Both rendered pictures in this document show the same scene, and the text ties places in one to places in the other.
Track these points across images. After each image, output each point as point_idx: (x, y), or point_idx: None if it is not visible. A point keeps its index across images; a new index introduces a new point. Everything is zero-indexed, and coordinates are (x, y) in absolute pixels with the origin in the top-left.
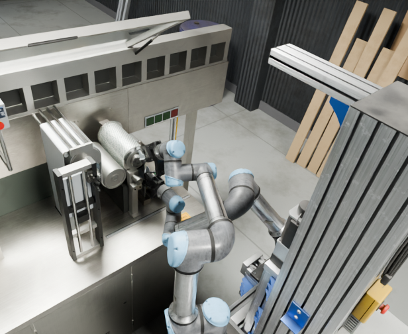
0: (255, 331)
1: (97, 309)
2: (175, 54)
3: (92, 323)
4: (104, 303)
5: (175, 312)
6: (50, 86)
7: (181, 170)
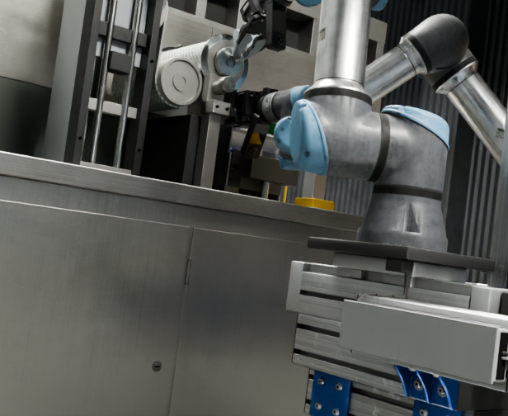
0: None
1: (94, 314)
2: (292, 32)
3: (68, 369)
4: (112, 309)
5: (322, 73)
6: None
7: None
